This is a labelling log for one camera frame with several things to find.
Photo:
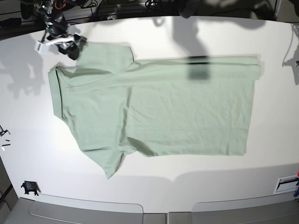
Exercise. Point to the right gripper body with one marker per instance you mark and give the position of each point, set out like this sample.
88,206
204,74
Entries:
67,44

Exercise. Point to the light green T-shirt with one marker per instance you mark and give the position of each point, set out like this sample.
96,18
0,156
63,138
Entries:
115,105

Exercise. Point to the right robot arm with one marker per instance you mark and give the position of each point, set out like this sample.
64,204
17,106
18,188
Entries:
56,27

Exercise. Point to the black power adapter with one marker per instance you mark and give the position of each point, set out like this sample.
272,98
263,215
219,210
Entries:
11,22

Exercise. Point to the small black and white parts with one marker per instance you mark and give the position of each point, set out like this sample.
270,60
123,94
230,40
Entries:
4,144

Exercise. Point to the black clamp on table edge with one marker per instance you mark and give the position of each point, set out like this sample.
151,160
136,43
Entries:
30,187

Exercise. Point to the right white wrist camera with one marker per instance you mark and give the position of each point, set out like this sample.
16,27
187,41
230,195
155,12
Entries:
41,48

